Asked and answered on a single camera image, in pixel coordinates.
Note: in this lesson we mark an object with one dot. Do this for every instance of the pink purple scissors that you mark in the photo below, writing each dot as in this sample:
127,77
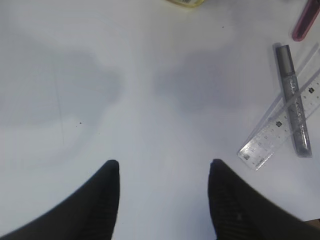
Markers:
306,20

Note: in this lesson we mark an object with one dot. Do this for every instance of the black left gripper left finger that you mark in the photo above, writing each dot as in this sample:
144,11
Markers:
90,213

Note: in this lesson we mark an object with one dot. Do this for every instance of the silver glitter pen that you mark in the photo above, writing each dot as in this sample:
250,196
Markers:
293,100

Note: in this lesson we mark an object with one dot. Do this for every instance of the yellow tea bottle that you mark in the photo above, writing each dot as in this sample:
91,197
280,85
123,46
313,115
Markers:
187,3

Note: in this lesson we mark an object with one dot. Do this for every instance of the clear plastic ruler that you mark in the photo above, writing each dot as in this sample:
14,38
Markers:
275,128

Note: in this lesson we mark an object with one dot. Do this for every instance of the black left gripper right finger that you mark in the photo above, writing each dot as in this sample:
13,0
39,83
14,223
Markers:
239,212

